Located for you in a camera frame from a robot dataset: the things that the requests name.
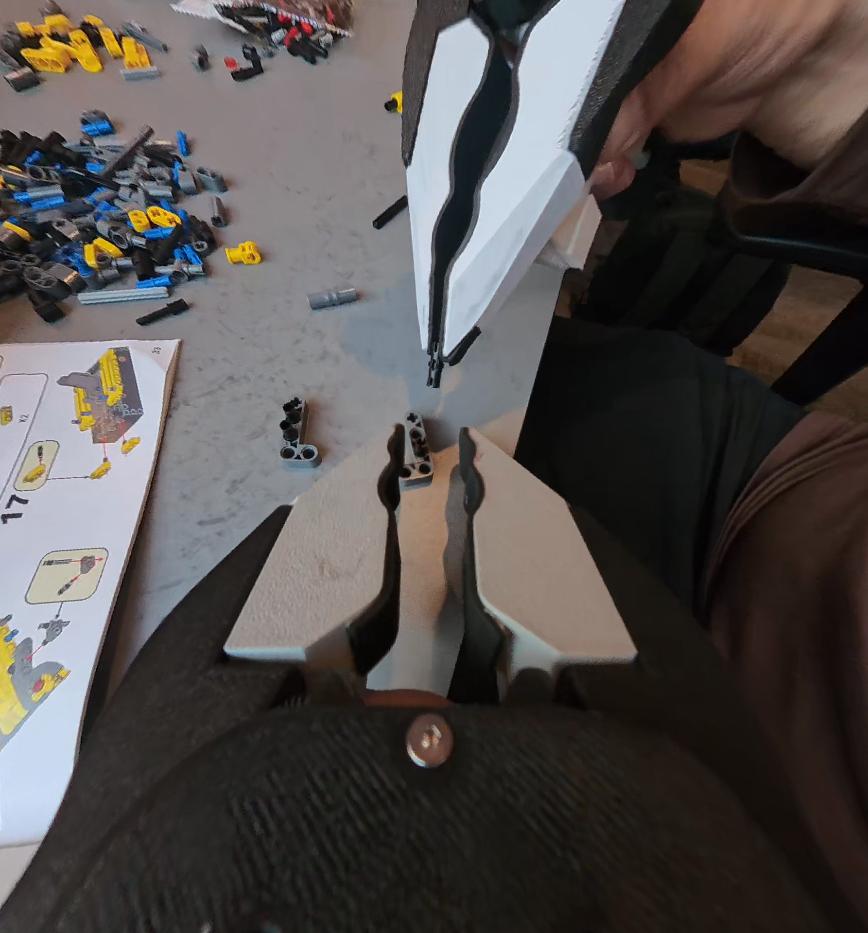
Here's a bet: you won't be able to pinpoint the grey desk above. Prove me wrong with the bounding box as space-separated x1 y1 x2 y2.
0 0 573 701

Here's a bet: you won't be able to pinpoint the person's right forearm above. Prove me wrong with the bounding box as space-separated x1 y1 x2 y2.
722 87 868 242

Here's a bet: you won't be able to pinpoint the dark grey L-shaped beam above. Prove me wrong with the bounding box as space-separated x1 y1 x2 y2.
281 397 323 467
398 412 435 489

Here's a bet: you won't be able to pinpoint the person's legs in black pants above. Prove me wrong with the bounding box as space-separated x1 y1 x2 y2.
514 321 807 621

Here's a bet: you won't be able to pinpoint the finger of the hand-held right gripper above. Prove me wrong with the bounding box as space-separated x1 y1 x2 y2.
437 0 629 367
405 15 495 354

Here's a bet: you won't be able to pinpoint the person's right hand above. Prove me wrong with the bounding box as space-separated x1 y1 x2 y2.
590 0 868 203

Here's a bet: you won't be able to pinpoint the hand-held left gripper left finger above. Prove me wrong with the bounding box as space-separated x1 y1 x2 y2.
223 423 406 676

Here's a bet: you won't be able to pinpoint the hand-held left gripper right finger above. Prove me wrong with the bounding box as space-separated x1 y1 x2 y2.
459 427 639 702

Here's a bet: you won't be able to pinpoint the open instruction booklet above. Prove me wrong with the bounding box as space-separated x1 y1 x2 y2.
0 339 181 854

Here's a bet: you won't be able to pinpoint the pile of mixed small pieces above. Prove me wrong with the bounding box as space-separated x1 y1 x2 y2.
0 109 228 323

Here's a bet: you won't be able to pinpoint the pile of yellow beam pieces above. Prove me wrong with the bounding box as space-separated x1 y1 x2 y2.
0 3 169 92

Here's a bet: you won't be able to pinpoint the person's brown sweater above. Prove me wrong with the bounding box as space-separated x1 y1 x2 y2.
704 408 868 933

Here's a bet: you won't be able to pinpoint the clear bag of black pieces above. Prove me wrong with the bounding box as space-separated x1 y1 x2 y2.
172 0 355 63

